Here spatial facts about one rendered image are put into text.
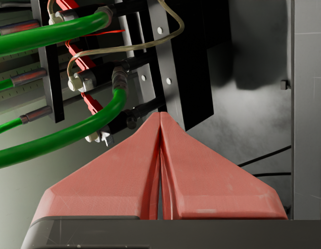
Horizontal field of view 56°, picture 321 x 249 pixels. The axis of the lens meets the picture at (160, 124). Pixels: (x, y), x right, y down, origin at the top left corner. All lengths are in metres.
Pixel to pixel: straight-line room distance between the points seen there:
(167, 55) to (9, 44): 0.28
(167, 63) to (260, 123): 0.23
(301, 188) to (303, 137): 0.08
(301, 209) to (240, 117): 0.22
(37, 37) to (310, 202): 0.40
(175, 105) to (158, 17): 0.14
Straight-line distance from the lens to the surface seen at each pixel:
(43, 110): 0.63
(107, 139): 0.42
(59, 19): 0.42
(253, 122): 0.61
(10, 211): 0.77
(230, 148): 0.68
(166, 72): 0.49
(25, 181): 0.75
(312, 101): 0.40
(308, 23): 0.38
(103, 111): 0.28
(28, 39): 0.24
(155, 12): 0.48
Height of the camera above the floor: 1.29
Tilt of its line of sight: 35 degrees down
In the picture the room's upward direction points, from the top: 119 degrees counter-clockwise
